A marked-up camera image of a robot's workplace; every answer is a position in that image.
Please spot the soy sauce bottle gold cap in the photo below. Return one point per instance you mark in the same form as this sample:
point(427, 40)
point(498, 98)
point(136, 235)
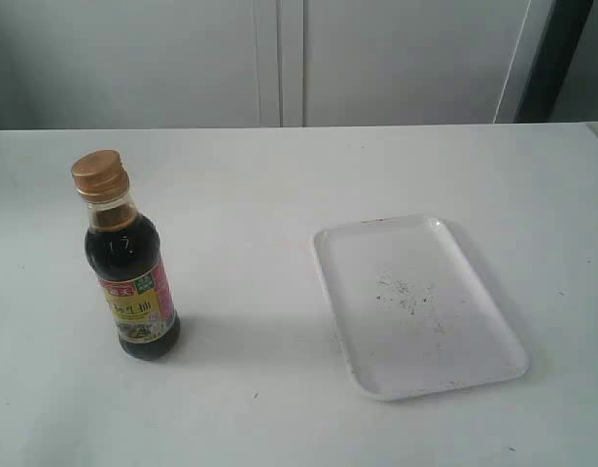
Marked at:
point(122, 247)

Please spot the white rectangular plastic tray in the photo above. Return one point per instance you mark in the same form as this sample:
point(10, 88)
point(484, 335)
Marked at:
point(411, 314)

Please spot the dark vertical post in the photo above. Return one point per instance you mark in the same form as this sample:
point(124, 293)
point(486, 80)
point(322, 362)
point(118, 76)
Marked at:
point(561, 36)

